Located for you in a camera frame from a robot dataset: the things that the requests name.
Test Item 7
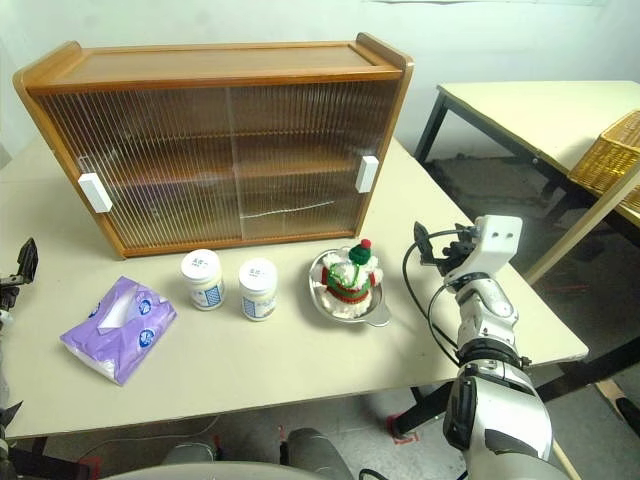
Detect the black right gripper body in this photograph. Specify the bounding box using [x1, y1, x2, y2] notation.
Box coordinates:
[435, 224, 482, 276]

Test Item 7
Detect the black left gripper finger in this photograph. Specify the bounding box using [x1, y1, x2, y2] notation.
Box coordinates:
[14, 237, 40, 284]

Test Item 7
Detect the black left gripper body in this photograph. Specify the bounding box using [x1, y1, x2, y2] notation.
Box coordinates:
[0, 272, 22, 314]

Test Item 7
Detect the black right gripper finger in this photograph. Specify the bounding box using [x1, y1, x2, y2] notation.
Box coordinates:
[413, 220, 437, 267]

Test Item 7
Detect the white plush toy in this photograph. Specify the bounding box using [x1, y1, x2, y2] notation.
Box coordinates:
[319, 238, 385, 322]

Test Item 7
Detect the white door handle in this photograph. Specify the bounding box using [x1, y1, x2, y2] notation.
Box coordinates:
[354, 154, 380, 194]
[77, 171, 114, 215]

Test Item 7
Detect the purple tissue pack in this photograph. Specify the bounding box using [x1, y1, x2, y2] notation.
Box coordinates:
[59, 275, 179, 387]

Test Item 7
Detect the ribbed clear sliding door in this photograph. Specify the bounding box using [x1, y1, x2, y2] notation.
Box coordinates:
[227, 79, 401, 240]
[33, 87, 245, 251]

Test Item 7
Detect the white jar with blue label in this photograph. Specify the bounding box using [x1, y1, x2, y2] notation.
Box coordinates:
[237, 258, 279, 323]
[179, 248, 226, 312]

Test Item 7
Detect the wooden cabinet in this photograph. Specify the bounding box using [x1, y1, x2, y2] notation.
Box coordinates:
[12, 32, 415, 260]

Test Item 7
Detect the light wooden slat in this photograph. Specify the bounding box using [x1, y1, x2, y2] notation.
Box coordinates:
[524, 169, 640, 287]

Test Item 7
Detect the cream side table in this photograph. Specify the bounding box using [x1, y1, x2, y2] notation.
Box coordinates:
[413, 80, 640, 229]

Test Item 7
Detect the yellow wicker basket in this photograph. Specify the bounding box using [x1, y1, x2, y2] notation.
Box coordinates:
[568, 109, 640, 212]

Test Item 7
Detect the grey right robot leg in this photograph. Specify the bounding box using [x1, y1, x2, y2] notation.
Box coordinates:
[286, 426, 352, 480]

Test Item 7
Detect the grey robot leg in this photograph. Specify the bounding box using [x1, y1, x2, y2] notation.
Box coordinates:
[286, 426, 352, 480]
[163, 441, 220, 467]

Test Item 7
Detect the grey left robot leg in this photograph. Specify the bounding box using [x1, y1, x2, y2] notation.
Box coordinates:
[163, 441, 220, 467]

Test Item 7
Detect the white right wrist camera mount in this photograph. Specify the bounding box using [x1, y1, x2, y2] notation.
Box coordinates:
[443, 214, 524, 294]

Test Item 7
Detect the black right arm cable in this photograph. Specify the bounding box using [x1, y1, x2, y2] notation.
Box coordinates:
[402, 227, 477, 369]

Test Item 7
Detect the steel bowl with handle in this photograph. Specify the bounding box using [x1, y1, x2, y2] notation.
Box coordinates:
[307, 247, 393, 330]

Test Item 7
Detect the black table leg frame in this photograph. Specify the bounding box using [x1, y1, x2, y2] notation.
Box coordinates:
[393, 339, 640, 437]

